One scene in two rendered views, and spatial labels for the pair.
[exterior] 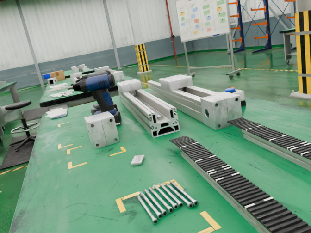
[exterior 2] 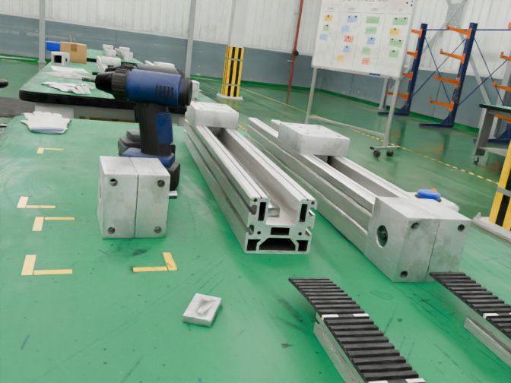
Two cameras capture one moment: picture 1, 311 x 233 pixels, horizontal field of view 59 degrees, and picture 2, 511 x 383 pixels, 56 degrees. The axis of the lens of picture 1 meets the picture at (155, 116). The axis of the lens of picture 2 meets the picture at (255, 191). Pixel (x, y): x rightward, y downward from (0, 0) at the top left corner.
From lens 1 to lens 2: 0.26 m
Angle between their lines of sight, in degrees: 4
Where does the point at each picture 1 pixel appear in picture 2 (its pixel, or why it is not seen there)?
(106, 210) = not seen: outside the picture
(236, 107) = (453, 244)
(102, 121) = (141, 181)
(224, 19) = (398, 52)
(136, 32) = (237, 23)
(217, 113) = (411, 245)
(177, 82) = (319, 141)
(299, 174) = not seen: outside the picture
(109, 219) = not seen: outside the picture
